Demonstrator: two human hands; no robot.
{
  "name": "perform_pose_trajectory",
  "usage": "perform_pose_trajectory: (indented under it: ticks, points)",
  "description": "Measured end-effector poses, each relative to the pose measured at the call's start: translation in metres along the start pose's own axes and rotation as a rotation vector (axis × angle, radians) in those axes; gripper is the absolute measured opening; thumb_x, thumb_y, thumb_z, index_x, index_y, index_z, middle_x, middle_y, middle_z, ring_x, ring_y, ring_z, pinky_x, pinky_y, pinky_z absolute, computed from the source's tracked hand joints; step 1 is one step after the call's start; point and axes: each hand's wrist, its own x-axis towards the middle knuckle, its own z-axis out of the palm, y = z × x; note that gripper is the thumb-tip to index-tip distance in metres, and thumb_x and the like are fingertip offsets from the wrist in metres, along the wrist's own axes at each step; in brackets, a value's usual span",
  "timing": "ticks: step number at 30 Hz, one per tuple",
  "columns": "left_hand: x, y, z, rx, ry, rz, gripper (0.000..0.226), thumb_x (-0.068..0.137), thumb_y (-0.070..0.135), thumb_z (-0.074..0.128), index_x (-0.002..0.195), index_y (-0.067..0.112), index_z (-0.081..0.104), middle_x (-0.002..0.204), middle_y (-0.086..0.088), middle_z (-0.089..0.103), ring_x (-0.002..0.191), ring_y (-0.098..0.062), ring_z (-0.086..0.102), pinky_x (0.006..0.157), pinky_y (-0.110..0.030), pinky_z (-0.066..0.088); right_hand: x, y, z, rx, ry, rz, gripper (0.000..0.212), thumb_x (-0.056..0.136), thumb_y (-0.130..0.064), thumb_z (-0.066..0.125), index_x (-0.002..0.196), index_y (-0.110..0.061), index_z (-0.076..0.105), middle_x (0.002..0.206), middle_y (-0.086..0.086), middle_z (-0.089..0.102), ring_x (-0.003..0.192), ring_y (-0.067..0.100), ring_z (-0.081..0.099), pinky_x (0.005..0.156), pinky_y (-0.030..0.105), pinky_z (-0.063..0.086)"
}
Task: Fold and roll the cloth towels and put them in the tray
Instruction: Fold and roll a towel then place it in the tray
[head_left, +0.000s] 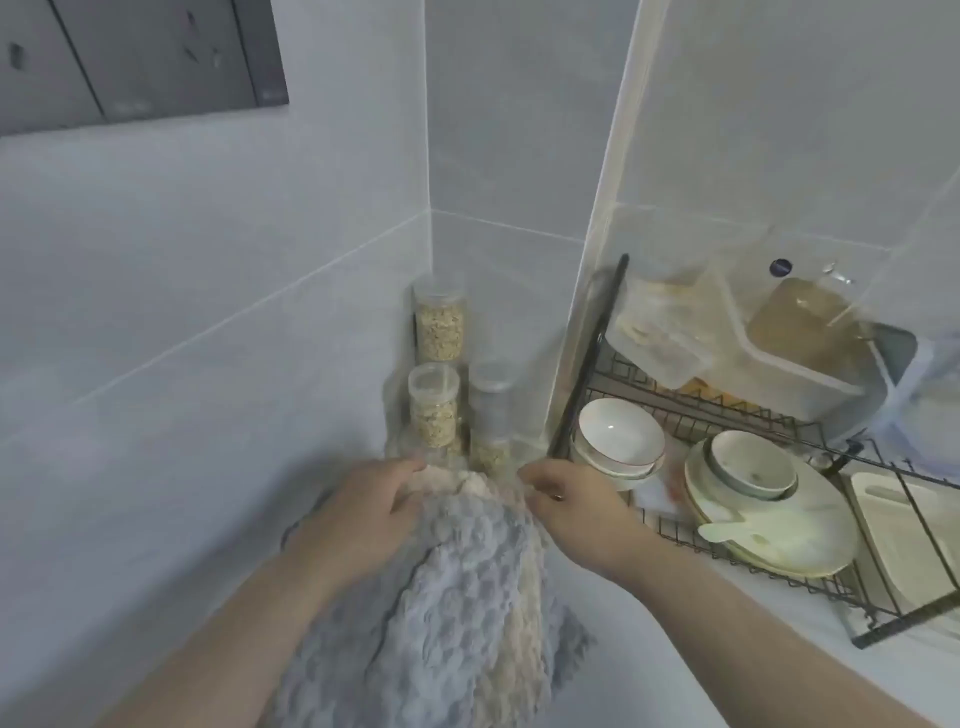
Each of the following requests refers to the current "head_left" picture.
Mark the cream bowl green rim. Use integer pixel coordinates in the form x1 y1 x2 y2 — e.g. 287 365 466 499
701 442 800 502

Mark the black wire dish rack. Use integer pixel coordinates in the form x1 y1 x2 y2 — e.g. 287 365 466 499
547 253 960 650

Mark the grey blue container lid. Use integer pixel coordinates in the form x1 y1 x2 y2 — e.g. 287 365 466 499
862 320 922 391

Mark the person's left forearm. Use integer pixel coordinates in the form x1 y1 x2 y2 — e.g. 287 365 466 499
93 543 339 728

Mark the white bowl red rim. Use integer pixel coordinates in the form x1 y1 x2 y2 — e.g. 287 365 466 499
575 397 667 474

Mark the white plastic basket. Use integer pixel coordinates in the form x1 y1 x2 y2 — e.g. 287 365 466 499
851 470 960 609

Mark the person's right hand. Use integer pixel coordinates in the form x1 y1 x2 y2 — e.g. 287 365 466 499
517 458 661 586

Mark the pale yellow plate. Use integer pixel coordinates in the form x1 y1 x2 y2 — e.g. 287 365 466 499
686 479 853 580

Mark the cream plastic spoon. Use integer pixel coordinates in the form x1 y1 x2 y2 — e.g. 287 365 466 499
697 509 774 549

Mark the small cream bowl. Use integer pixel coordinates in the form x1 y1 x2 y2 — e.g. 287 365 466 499
708 429 798 496

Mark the cream plate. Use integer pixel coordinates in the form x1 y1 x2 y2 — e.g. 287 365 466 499
683 434 858 579

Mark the yellow orange cloth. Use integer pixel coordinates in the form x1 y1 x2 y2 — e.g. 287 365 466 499
678 374 744 410

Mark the white red printed mat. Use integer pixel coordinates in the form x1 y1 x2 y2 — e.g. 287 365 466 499
633 449 703 526

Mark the person's left hand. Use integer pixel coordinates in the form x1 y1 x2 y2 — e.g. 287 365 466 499
281 457 429 601

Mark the grey wall cabinet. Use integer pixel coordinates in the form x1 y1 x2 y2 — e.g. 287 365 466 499
0 0 290 138

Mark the person's right forearm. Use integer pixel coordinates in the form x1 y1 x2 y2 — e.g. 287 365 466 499
618 541 943 728

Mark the clear empty jar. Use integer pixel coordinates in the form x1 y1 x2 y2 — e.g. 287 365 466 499
467 362 517 444

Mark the clear lid blue rim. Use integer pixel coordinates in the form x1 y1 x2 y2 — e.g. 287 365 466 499
888 329 960 470

